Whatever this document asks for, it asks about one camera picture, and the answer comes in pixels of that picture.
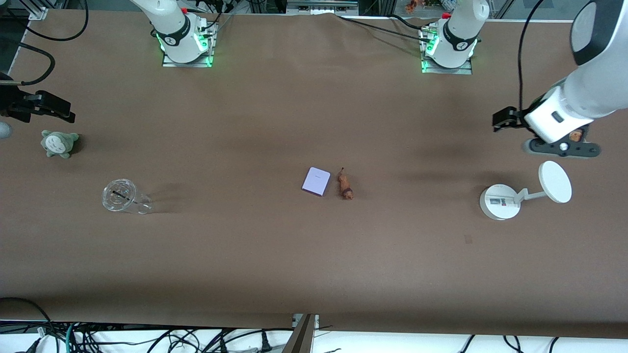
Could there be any brown lion statue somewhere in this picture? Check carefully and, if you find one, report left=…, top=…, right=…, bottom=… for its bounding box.
left=337, top=167, right=355, bottom=201

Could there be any lavender square box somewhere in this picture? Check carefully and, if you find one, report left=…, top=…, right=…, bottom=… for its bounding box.
left=301, top=167, right=331, bottom=197

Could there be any grey green plush toy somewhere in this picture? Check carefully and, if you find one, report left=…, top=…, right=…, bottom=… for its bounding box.
left=40, top=129, right=80, bottom=159

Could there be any clear plastic cup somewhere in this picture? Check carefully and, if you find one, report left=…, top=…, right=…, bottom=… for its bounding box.
left=102, top=178, right=154, bottom=215

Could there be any silver metal device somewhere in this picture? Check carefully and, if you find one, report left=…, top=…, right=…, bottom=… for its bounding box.
left=286, top=0, right=360, bottom=15

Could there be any brown table beam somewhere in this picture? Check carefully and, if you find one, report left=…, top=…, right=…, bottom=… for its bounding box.
left=281, top=314, right=317, bottom=353

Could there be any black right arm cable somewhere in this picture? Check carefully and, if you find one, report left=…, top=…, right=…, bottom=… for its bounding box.
left=0, top=0, right=89, bottom=88

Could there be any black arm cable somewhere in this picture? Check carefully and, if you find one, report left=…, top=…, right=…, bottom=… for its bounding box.
left=518, top=0, right=546, bottom=111
left=0, top=0, right=89, bottom=88

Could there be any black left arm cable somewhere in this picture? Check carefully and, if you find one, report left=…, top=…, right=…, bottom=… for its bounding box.
left=518, top=0, right=546, bottom=111

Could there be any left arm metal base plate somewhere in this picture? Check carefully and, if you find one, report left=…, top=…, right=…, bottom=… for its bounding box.
left=420, top=25, right=474, bottom=75

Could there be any short black table cable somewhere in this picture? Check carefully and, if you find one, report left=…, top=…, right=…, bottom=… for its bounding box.
left=390, top=14, right=432, bottom=31

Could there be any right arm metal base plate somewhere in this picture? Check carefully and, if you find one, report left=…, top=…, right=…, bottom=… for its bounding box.
left=162, top=20, right=216, bottom=68

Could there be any long black table cable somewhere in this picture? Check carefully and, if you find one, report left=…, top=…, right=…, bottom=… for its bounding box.
left=336, top=14, right=432, bottom=42

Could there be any thick black floor cable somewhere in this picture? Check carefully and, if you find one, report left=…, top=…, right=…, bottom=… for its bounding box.
left=0, top=297, right=51, bottom=340

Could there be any white metal bracket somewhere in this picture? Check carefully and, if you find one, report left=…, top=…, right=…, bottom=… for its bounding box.
left=292, top=314, right=320, bottom=330

